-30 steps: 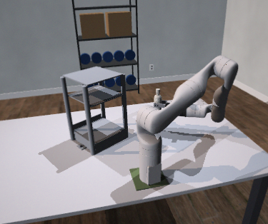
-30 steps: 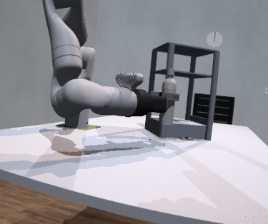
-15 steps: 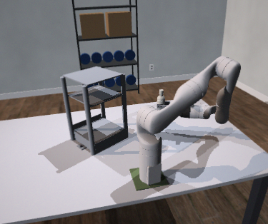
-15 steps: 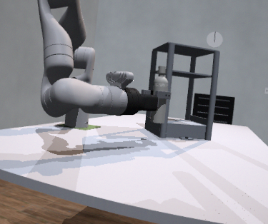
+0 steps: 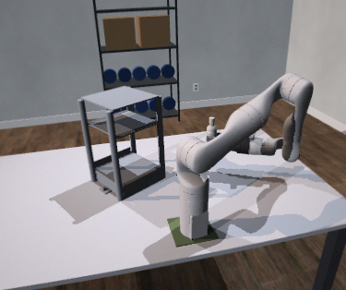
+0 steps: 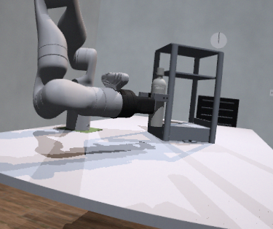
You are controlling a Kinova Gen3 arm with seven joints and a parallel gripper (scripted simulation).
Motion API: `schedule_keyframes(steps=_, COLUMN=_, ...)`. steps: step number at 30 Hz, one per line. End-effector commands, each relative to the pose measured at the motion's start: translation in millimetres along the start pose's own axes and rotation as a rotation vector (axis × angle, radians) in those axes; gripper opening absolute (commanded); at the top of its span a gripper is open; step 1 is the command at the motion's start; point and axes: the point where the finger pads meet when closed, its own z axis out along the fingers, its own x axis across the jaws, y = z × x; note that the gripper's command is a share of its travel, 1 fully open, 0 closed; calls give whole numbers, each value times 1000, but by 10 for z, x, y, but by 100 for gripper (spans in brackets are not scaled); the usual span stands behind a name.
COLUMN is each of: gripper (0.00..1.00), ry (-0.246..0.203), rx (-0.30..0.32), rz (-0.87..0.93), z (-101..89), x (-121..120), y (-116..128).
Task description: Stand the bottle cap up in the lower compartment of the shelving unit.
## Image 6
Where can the dark grey shelving unit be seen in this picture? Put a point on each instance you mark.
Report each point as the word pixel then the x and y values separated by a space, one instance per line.
pixel 196 130

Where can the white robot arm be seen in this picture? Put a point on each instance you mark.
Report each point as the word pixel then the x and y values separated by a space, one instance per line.
pixel 52 94

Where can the grey bottle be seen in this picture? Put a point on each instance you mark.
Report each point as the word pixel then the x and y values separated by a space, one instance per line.
pixel 158 86

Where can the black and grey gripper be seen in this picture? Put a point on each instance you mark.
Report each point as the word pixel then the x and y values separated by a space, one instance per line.
pixel 124 103

